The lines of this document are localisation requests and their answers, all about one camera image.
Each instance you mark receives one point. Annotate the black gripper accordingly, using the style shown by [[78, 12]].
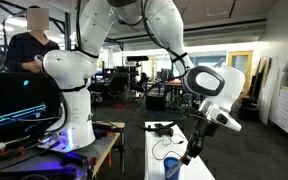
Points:
[[205, 128]]

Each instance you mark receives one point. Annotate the orange capped marker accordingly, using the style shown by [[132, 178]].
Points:
[[185, 160]]

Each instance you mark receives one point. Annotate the white handheld controller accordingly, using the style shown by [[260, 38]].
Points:
[[38, 60]]

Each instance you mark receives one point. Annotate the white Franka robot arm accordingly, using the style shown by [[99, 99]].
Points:
[[70, 66]]

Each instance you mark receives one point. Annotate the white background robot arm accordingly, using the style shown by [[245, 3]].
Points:
[[219, 62]]

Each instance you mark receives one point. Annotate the person hand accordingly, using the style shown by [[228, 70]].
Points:
[[32, 66]]

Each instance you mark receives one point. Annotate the blue plastic cup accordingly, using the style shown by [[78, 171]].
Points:
[[170, 165]]

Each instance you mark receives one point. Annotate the black handheld device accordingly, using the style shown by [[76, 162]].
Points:
[[164, 131]]

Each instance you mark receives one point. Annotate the black equipment box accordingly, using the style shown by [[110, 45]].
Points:
[[155, 101]]

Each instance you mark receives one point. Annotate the black floor boxes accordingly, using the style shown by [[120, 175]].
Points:
[[250, 108]]

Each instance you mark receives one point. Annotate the robot mounting table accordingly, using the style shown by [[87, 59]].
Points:
[[104, 146]]

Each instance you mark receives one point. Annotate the white leaning boards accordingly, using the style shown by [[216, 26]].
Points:
[[269, 90]]

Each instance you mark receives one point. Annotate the yellow framed door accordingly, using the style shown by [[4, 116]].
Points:
[[239, 58]]

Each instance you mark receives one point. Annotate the black office chair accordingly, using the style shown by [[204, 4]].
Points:
[[117, 83]]

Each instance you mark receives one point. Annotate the black computer monitor cyan light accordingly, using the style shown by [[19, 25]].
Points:
[[17, 93]]

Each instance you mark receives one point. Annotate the person in dark sweater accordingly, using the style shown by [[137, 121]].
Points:
[[24, 50]]

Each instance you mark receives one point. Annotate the black camera bar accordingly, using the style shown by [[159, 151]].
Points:
[[137, 58]]

